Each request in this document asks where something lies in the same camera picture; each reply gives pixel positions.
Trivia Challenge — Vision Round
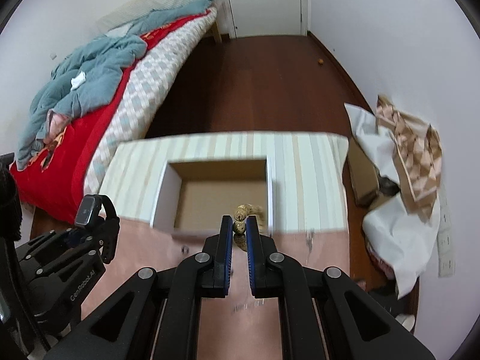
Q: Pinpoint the tan beaded bracelet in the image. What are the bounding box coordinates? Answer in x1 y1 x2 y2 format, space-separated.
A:
232 203 268 252

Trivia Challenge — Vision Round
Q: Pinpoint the white ceramic cup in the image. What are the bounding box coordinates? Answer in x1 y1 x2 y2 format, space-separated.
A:
395 314 416 332

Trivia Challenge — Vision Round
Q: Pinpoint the pink table mat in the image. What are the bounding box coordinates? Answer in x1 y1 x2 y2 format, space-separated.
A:
81 219 350 359

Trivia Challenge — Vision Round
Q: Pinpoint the black smart watch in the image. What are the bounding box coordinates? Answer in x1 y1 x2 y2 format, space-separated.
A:
74 194 120 264

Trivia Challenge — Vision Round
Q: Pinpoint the red bed sheet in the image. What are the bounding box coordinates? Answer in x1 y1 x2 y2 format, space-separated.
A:
9 12 211 226

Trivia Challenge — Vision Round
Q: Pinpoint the white wrapping paper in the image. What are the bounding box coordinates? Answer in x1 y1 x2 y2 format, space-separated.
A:
344 103 440 298

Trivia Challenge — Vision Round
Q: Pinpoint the white cardboard box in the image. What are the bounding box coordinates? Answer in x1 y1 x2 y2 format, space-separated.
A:
150 156 275 237

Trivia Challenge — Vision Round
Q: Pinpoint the brown cardboard box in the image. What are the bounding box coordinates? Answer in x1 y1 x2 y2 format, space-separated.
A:
347 141 400 211

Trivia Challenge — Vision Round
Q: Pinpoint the striped pale table cloth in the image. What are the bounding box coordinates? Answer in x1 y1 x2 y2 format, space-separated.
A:
99 132 348 233

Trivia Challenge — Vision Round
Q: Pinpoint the brown patterned paper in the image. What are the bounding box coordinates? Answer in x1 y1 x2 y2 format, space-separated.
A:
375 94 443 221

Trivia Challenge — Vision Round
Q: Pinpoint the blue-grey blanket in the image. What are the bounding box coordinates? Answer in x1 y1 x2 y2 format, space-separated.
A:
16 0 213 171

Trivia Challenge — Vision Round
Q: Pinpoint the checkered white quilt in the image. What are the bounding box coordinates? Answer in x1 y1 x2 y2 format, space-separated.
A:
80 6 217 196

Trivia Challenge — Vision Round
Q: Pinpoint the white door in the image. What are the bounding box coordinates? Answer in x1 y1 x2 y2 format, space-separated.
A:
224 0 309 38

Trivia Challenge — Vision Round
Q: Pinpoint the white wall socket strip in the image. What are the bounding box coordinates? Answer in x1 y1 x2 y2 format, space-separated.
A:
437 183 456 278

